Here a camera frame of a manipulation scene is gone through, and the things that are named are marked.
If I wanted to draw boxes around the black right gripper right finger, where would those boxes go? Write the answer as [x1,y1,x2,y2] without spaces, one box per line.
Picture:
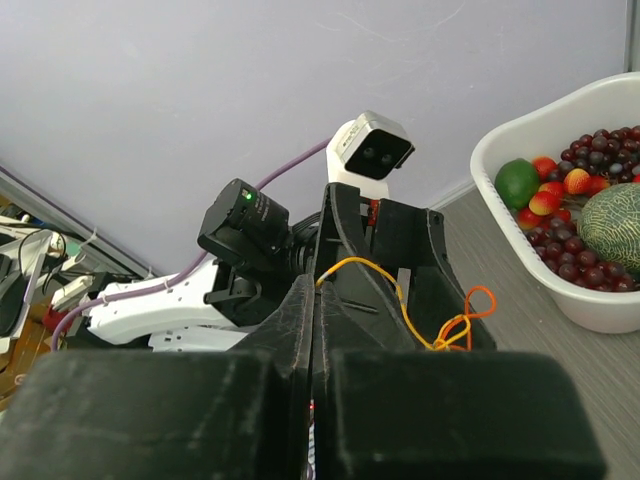
[314,284,607,479]

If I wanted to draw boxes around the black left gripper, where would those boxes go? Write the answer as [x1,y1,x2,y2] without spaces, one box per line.
[313,183,465,350]

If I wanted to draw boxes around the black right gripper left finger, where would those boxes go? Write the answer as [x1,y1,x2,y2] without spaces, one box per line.
[1,275,315,479]

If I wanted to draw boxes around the yellow cable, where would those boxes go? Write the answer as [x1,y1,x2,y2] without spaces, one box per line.
[315,257,471,351]

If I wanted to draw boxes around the orange cable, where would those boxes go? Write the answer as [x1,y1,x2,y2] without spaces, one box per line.
[432,285,497,351]

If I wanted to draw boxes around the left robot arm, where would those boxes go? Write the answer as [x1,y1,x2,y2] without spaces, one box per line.
[69,179,496,353]

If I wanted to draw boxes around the green lime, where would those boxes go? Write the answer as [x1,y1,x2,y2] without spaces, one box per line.
[494,158,540,210]

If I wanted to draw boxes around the strawberry pile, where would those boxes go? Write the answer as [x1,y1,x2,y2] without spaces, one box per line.
[517,157,610,230]

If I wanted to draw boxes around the green melon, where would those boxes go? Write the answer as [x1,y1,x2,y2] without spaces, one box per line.
[578,183,639,273]

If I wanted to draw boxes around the dark red grape bunch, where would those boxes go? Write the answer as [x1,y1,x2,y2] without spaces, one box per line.
[523,126,639,293]

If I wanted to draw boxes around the white fruit basket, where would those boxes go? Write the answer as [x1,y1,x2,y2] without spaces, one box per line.
[470,73,639,334]

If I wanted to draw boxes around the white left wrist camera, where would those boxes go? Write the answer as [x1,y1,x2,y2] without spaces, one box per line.
[325,110,415,200]

